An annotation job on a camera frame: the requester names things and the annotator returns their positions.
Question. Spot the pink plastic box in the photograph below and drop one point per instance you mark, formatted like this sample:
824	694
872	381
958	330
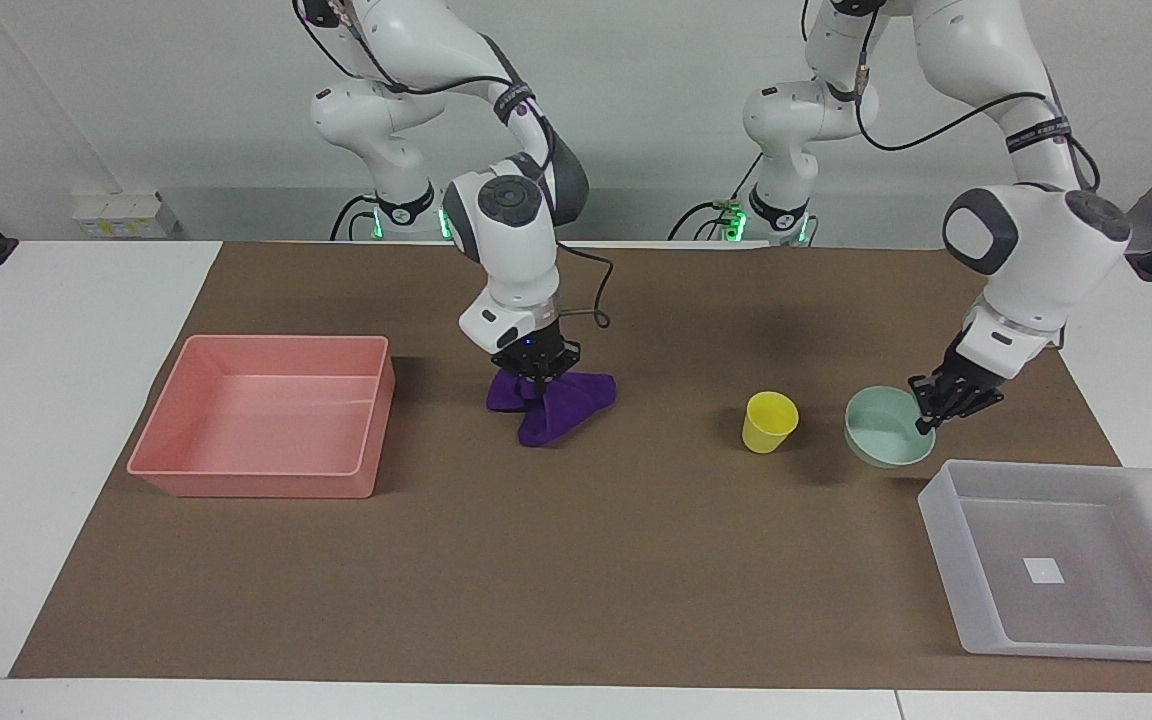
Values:
266	405

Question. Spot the yellow plastic cup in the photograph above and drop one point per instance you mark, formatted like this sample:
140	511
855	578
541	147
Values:
769	425

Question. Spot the translucent plastic tray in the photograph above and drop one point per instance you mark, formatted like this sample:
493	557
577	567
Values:
1066	560

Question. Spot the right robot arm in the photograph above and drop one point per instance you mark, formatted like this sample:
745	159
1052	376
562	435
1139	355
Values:
511	255

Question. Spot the light green bowl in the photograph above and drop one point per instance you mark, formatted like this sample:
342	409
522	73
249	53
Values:
881	435

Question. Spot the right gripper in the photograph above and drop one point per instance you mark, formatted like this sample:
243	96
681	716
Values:
536	348

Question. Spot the purple cloth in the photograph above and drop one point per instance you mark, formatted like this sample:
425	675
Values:
571	405

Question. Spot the white box on table edge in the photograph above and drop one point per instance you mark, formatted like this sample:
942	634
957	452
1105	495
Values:
124	216

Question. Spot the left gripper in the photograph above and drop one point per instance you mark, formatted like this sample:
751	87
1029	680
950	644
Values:
966	370

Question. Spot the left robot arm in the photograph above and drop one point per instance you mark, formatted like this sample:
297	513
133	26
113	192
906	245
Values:
1036	250

